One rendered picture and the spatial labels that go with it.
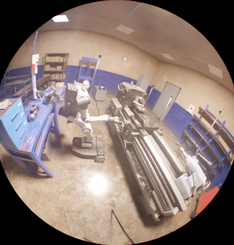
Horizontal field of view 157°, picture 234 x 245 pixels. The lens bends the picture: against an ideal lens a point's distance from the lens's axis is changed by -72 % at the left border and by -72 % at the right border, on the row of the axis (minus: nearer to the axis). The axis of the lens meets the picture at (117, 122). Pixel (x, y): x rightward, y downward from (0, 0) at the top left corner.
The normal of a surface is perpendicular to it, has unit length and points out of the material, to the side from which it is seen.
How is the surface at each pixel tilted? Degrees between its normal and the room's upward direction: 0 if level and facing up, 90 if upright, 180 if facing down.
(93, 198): 0
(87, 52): 90
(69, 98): 95
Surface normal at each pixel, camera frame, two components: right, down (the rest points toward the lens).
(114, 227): 0.31, -0.77
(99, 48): 0.29, 0.63
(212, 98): -0.91, -0.06
